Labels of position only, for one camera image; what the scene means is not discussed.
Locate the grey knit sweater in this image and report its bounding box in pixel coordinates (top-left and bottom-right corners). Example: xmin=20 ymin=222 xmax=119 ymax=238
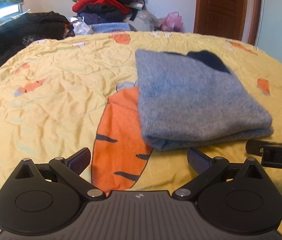
xmin=135 ymin=49 xmax=274 ymax=151

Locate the black clothes heap left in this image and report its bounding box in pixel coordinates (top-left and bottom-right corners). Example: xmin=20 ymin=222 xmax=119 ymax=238
xmin=0 ymin=11 xmax=75 ymax=67

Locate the yellow carrot print bedspread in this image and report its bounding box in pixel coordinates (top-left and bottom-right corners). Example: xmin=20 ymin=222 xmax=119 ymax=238
xmin=0 ymin=32 xmax=282 ymax=239

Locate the white plastic bag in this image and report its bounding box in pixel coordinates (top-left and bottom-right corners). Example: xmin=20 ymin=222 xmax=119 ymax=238
xmin=69 ymin=16 xmax=94 ymax=35

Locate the pink plastic bag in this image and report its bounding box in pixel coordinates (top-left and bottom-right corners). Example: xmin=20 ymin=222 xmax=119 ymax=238
xmin=160 ymin=12 xmax=183 ymax=32

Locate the dark navy garment in pile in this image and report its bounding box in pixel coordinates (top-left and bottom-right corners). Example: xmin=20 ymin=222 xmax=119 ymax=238
xmin=77 ymin=4 xmax=131 ymax=25

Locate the grey white fabric bundle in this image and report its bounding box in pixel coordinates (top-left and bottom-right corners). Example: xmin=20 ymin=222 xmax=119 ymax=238
xmin=124 ymin=1 xmax=160 ymax=31

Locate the brown wooden door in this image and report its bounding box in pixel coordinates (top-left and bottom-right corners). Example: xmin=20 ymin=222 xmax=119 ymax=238
xmin=194 ymin=0 xmax=247 ymax=40

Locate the window with bright light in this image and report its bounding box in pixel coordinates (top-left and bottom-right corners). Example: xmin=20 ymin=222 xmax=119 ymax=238
xmin=0 ymin=2 xmax=24 ymax=24

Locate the red garment in pile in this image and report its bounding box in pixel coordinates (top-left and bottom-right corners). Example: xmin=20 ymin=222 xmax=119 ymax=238
xmin=72 ymin=0 xmax=131 ymax=16

